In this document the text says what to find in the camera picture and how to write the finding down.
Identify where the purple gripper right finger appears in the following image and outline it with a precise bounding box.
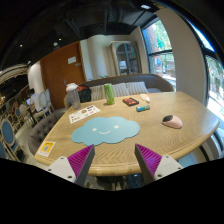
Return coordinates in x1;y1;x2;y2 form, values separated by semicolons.
135;144;182;184

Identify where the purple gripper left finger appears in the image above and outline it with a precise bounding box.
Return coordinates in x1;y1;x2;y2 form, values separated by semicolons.
47;145;95;187

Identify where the blue cloud mouse pad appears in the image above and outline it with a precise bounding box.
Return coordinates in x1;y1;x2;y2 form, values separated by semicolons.
71;116;140;146

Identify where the pink computer mouse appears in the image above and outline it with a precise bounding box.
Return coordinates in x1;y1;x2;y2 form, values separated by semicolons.
161;115;183;129

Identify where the yellow QR code sticker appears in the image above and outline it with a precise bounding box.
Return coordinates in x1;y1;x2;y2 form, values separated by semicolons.
38;141;55;157

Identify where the grey tufted chair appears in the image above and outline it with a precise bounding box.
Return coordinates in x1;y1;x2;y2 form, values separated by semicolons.
28;113;63;155

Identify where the white printed menu sheet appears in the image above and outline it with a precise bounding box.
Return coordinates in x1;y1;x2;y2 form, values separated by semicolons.
69;105;100;124

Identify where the small teal blue toy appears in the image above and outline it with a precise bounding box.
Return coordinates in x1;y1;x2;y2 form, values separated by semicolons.
136;105;150;112

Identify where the black and red card box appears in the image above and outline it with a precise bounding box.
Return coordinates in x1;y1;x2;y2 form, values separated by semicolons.
122;98;139;107

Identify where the small cream white object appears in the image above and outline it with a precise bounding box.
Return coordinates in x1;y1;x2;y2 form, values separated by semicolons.
140;94;150;103

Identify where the blue round back chair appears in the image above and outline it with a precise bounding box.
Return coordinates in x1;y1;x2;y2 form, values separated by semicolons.
1;119;19;161

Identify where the black bag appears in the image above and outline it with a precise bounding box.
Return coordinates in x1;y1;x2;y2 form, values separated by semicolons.
78;85;91;103

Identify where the striped cushion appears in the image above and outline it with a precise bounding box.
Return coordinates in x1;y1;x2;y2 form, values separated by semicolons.
90;81;148;101

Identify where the seated person in white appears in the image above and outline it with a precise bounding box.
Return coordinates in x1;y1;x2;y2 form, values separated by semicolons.
30;89;42;112

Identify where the grey curved sofa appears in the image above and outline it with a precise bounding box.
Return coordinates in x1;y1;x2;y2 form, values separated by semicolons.
78;74;174;94

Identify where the green drink can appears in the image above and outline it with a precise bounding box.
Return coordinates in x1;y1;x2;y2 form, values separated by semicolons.
104;84;115;105

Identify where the orange wooden door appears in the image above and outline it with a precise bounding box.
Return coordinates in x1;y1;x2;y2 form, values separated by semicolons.
40;42;86;110

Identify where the white glass door cabinet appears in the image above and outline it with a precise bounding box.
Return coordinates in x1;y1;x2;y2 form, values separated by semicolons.
110;41;142;76

